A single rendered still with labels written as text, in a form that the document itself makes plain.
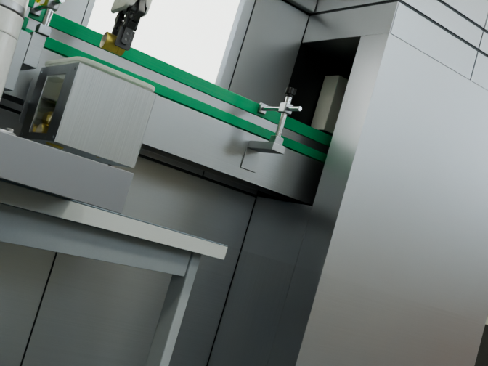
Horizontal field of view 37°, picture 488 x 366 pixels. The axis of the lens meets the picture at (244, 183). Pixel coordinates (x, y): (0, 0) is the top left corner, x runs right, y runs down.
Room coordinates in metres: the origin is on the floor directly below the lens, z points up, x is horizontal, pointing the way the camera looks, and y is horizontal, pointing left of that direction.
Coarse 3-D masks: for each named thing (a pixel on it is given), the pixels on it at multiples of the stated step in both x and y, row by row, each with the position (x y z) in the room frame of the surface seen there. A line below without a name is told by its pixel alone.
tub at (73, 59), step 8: (48, 64) 1.48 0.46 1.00; (56, 64) 1.47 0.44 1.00; (64, 64) 1.43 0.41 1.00; (88, 64) 1.36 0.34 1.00; (96, 64) 1.35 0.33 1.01; (104, 72) 1.37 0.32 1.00; (112, 72) 1.37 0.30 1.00; (120, 72) 1.38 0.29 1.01; (128, 80) 1.40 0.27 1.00; (136, 80) 1.40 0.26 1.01; (144, 88) 1.42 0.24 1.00; (152, 88) 1.43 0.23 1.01
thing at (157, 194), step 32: (256, 0) 2.08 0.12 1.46; (288, 0) 2.13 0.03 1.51; (256, 32) 2.10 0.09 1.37; (288, 32) 2.16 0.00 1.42; (256, 64) 2.12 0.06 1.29; (288, 64) 2.18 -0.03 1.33; (320, 64) 2.25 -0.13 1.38; (256, 96) 2.13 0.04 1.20; (0, 128) 1.76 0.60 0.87; (160, 160) 2.00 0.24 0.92; (128, 192) 1.96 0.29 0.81; (160, 192) 2.02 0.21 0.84; (192, 192) 2.07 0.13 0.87; (224, 192) 2.13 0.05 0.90; (256, 192) 2.19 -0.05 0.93; (160, 224) 2.03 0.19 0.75; (192, 224) 2.09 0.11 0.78; (224, 224) 2.15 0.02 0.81
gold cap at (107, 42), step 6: (102, 36) 1.44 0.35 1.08; (108, 36) 1.41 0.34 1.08; (114, 36) 1.42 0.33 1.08; (102, 42) 1.44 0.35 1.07; (108, 42) 1.41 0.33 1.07; (114, 42) 1.42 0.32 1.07; (102, 48) 1.43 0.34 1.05; (108, 48) 1.42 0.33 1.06; (114, 48) 1.43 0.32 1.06; (120, 48) 1.43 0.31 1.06; (120, 54) 1.44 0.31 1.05
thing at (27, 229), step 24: (0, 216) 1.17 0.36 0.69; (24, 216) 1.21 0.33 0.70; (48, 216) 1.26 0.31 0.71; (0, 240) 1.18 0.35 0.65; (24, 240) 1.23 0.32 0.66; (48, 240) 1.28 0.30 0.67; (72, 240) 1.33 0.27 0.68; (96, 240) 1.39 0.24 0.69; (120, 240) 1.46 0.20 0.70; (144, 240) 1.53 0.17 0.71; (144, 264) 1.55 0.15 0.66; (168, 264) 1.64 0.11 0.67; (192, 264) 1.72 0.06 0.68; (168, 288) 1.72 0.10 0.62; (168, 312) 1.72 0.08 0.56; (168, 336) 1.71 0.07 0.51; (168, 360) 1.74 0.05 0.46
